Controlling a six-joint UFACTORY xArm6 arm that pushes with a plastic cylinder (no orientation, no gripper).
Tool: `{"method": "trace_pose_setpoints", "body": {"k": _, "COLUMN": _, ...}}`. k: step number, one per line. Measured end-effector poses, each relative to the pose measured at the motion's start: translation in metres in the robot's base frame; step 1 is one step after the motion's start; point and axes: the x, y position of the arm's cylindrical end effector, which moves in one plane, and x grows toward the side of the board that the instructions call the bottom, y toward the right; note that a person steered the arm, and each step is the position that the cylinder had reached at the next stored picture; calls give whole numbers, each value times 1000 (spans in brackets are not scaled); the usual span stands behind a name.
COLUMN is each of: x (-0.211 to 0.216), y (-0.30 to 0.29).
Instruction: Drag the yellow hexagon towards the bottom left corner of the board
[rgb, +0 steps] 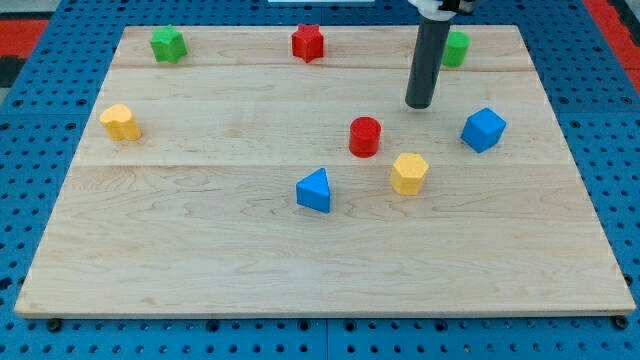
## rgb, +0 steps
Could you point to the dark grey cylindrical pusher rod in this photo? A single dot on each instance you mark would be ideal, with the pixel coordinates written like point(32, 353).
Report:
point(428, 53)

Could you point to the yellow heart block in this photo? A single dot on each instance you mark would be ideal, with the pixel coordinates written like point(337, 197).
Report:
point(119, 123)

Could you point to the wooden board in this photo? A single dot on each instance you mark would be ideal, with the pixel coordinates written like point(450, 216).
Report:
point(198, 217)

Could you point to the red star block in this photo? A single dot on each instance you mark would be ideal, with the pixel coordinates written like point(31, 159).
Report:
point(308, 42)

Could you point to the green star block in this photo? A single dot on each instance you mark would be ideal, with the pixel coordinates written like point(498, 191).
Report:
point(168, 44)

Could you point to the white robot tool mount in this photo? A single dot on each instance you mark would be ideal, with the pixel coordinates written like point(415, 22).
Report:
point(442, 10)

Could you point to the yellow hexagon block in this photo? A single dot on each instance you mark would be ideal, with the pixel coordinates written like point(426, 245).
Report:
point(408, 173)

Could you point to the green cylinder block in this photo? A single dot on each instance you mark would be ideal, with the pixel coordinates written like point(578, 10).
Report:
point(456, 48)

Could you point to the blue cube block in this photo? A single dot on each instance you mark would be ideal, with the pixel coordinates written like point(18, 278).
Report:
point(483, 130)

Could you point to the red cylinder block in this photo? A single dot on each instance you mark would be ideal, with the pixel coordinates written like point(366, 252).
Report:
point(364, 136)

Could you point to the blue triangle block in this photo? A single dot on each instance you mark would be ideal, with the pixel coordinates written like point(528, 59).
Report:
point(314, 191)

